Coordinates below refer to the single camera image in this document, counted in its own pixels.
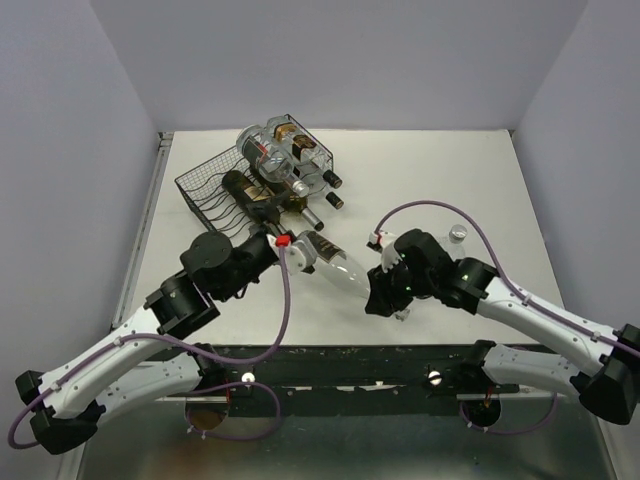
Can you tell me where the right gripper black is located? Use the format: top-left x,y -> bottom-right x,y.
364,254 -> 436,317

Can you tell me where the olive green wine bottle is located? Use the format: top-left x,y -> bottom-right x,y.
268,182 -> 324,231

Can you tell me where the black wire wine rack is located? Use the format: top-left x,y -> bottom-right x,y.
175,114 -> 344,236

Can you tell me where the round clear bottle silver cap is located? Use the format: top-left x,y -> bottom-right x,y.
236,125 -> 309,197

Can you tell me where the clear square bottle black label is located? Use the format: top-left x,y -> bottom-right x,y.
297,148 -> 342,195

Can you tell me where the square clear bottle dark cap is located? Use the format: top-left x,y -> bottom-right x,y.
266,115 -> 333,170

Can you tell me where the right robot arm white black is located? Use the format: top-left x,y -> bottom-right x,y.
365,229 -> 639,425

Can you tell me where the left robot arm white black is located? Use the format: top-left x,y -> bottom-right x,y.
16,222 -> 292,455

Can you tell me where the small clear bottle silver cap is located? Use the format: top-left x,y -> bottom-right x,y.
438,224 -> 467,260

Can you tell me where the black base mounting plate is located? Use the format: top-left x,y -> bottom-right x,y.
163,341 -> 577,425

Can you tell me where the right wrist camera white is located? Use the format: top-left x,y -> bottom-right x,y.
367,230 -> 402,272

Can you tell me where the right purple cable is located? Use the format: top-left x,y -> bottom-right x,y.
374,200 -> 640,351

